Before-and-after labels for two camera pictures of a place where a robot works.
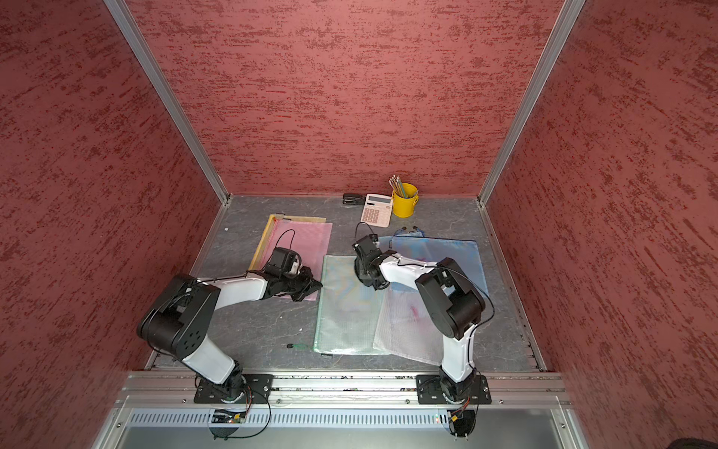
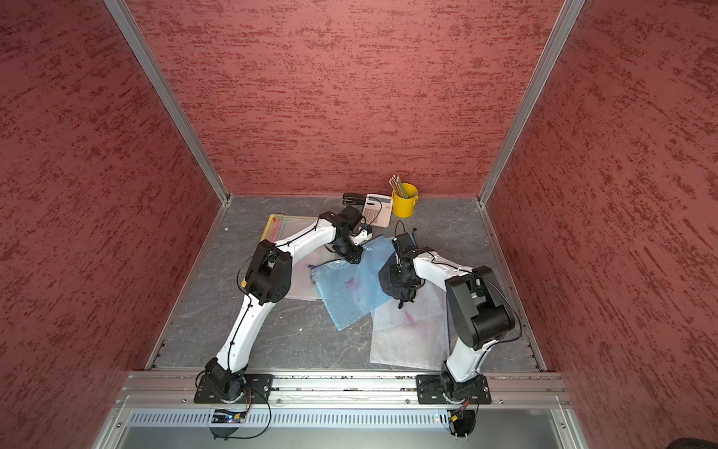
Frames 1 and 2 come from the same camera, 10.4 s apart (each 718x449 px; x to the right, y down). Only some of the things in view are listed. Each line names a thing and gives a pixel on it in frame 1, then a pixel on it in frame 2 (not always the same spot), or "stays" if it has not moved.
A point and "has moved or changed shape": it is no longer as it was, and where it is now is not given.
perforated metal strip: (285, 419) stays
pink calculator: (377, 210) stays
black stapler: (353, 198) stays
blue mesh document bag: (414, 245) → (350, 292)
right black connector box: (462, 422) stays
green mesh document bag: (350, 311) → (301, 282)
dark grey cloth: (363, 274) has moved or changed shape
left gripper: (310, 284) → (358, 252)
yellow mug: (404, 207) stays
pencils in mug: (397, 186) stays
